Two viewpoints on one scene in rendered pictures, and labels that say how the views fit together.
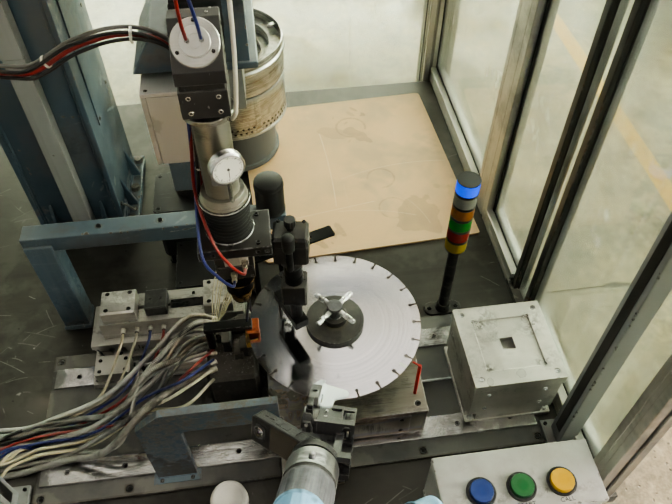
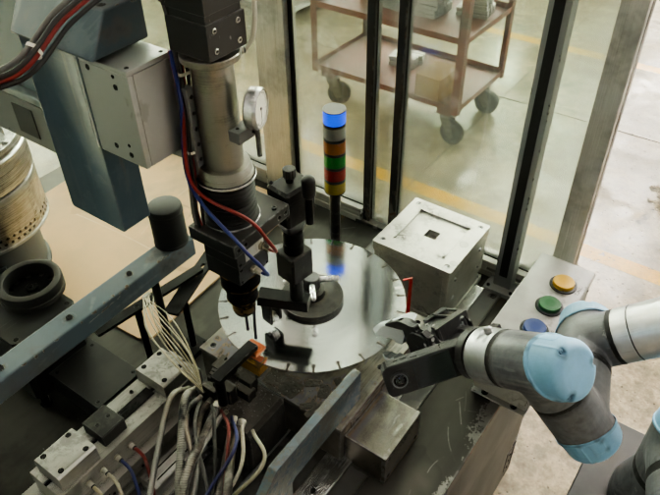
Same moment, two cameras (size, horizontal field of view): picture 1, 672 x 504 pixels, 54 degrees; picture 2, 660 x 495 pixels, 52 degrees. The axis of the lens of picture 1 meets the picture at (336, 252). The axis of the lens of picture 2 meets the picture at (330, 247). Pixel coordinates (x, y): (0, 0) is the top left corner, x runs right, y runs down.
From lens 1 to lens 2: 0.64 m
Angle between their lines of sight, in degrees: 33
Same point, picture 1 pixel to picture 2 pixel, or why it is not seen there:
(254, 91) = (22, 174)
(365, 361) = (370, 305)
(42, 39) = not seen: outside the picture
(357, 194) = not seen: hidden behind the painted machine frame
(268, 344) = (281, 354)
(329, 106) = (59, 189)
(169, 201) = (21, 325)
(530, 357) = (456, 232)
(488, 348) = (424, 246)
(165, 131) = (152, 117)
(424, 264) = not seen: hidden behind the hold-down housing
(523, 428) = (479, 299)
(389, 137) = (146, 182)
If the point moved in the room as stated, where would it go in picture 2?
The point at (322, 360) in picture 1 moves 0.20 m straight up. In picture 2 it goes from (339, 329) to (339, 238)
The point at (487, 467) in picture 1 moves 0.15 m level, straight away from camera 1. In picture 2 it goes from (518, 312) to (480, 260)
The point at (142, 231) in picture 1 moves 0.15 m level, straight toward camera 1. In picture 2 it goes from (60, 340) to (147, 365)
